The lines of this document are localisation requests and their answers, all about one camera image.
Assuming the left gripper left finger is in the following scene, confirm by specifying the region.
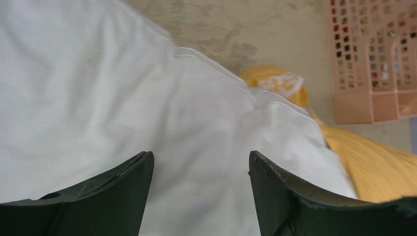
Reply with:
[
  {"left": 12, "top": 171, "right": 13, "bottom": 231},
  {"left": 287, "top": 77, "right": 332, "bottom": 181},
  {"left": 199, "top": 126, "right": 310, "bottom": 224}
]
[{"left": 0, "top": 151, "right": 154, "bottom": 236}]

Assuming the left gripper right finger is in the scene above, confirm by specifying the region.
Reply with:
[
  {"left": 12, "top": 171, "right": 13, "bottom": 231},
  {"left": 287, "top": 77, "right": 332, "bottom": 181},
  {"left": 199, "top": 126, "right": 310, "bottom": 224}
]
[{"left": 249, "top": 151, "right": 417, "bottom": 236}]

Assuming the orange Mickey Mouse pillowcase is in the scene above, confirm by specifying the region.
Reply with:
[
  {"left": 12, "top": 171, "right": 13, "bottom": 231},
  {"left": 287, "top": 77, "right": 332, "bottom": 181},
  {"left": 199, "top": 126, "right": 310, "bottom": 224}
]
[{"left": 240, "top": 65, "right": 417, "bottom": 203}]

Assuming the white pillow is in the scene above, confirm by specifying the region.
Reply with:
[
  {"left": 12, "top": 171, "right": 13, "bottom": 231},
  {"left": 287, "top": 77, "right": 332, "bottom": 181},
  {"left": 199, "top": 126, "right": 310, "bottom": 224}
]
[{"left": 0, "top": 0, "right": 357, "bottom": 236}]

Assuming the peach plastic file organizer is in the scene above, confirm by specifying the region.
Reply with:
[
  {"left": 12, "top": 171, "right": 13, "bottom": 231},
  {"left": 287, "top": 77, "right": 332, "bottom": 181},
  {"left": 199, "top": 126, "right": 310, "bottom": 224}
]
[{"left": 323, "top": 0, "right": 417, "bottom": 124}]

